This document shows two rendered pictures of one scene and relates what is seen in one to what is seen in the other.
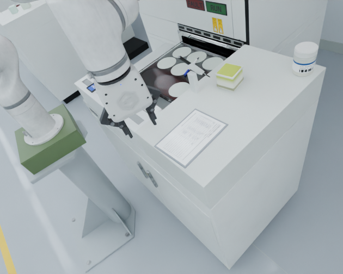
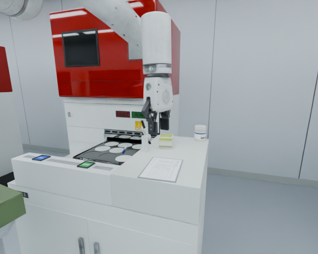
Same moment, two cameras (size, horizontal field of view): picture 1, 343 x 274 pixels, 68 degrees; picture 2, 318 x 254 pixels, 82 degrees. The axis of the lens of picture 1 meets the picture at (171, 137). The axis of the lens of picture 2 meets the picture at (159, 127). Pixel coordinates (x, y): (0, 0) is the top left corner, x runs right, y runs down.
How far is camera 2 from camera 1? 0.56 m
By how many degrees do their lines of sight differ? 52
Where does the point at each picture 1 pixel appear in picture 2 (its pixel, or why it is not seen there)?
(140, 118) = (108, 168)
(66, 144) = (1, 213)
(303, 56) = (202, 129)
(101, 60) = (167, 56)
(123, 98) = (164, 93)
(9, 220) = not seen: outside the picture
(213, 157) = (190, 174)
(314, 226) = not seen: outside the picture
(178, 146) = (159, 173)
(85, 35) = (165, 37)
